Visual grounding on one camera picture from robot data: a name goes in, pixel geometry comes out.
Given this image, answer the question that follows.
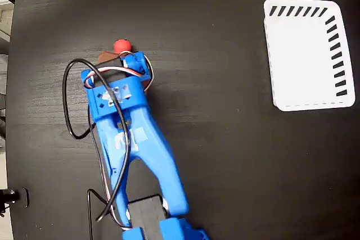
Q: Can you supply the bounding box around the thick black camera cable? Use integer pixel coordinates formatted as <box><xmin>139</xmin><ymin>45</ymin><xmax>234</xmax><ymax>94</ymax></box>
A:
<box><xmin>62</xmin><ymin>58</ymin><xmax>133</xmax><ymax>223</ymax></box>

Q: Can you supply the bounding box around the thin black cable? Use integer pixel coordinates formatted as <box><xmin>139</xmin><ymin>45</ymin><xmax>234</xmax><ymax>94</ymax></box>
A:
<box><xmin>86</xmin><ymin>188</ymin><xmax>109</xmax><ymax>240</ymax></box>

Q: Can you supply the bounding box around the white plastic basket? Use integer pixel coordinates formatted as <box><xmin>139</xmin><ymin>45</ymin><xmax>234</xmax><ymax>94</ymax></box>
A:
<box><xmin>263</xmin><ymin>0</ymin><xmax>356</xmax><ymax>112</ymax></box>

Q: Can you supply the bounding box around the red turtle toy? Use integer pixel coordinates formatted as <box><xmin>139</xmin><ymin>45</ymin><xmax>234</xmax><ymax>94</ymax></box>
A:
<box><xmin>113</xmin><ymin>38</ymin><xmax>133</xmax><ymax>54</ymax></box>

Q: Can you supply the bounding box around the black table clamp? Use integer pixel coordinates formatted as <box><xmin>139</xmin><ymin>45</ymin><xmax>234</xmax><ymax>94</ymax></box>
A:
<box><xmin>0</xmin><ymin>187</ymin><xmax>30</xmax><ymax>216</ymax></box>

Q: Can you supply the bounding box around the white-red servo wire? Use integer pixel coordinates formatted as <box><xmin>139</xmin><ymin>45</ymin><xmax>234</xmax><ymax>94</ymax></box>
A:
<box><xmin>82</xmin><ymin>50</ymin><xmax>155</xmax><ymax>92</ymax></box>

